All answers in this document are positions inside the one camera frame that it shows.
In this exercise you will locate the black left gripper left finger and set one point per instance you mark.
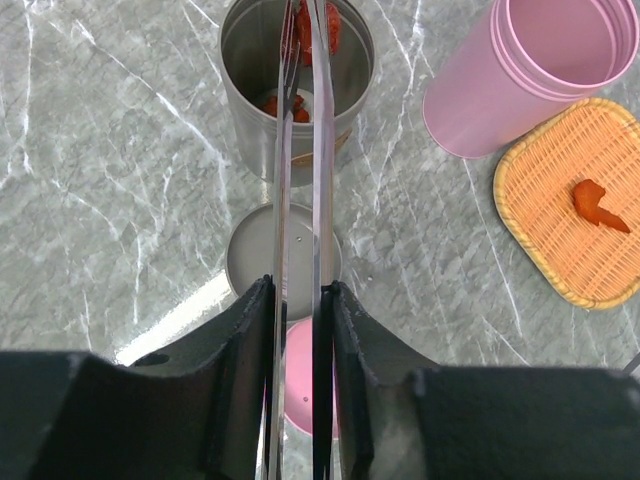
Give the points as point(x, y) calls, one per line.
point(190, 410)

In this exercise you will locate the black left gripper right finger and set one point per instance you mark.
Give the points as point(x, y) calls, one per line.
point(403, 416)

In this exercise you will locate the pink cylindrical canister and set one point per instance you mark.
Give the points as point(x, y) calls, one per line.
point(523, 63)

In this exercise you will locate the red food piece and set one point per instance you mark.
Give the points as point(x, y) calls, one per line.
point(297, 32)

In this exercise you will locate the orange food piece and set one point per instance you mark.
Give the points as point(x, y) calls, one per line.
point(301, 115)

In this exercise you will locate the orange chicken wing piece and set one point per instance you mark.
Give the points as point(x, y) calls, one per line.
point(586, 197)

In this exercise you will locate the pink round lid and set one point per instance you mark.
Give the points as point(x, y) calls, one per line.
point(298, 405)

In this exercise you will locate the metal serving tongs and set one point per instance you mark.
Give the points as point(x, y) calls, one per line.
point(322, 143)

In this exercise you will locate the woven bamboo tray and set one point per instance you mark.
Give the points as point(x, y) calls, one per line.
point(593, 267)

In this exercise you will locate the grey cylindrical canister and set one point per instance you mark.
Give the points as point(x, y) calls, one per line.
point(249, 39)

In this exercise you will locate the grey round lid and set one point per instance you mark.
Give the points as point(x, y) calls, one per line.
point(250, 256)

